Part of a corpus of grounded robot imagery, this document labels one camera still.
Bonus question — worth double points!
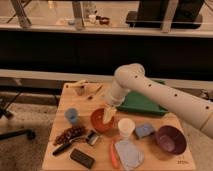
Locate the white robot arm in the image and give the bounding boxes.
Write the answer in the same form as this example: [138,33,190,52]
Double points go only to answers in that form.
[105,63,213,139]

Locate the yellow round fruit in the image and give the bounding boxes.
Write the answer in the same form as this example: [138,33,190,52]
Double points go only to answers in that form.
[103,106,116,124]

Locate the green plastic tray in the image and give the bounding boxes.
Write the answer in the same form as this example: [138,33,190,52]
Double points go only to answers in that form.
[115,79,170,117]

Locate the white paper cup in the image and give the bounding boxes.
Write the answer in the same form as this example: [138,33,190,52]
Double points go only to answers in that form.
[118,118,135,138]

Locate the blue plastic cup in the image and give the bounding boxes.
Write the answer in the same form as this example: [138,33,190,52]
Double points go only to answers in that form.
[64,108,78,125]

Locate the small metal can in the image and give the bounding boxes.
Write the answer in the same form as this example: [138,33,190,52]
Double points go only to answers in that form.
[86,130,100,146]

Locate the bunch of dark grapes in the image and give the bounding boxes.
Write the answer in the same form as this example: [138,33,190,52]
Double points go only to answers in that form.
[53,125,86,146]

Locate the blue sponge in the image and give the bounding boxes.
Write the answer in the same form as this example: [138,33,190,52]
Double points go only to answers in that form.
[135,123,155,139]

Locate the dark red bowl in background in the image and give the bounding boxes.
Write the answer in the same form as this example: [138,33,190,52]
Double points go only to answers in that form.
[99,17,110,25]

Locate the white cup in background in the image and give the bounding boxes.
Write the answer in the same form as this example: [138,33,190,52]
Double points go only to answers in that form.
[89,14,96,24]

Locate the orange carrot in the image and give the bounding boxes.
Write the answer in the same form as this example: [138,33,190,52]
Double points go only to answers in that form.
[110,141,120,169]

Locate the black rectangular block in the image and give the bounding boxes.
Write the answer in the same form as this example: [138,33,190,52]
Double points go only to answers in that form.
[70,149,95,169]

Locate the light blue plate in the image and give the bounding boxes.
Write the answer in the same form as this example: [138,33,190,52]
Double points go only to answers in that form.
[115,139,144,171]

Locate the purple bowl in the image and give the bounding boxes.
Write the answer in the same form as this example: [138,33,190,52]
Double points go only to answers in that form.
[155,125,187,155]

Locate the black office chair base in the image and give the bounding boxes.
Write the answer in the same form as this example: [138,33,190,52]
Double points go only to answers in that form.
[0,93,36,140]

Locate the black handled knife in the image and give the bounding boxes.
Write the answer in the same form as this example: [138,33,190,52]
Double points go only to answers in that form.
[52,135,86,156]

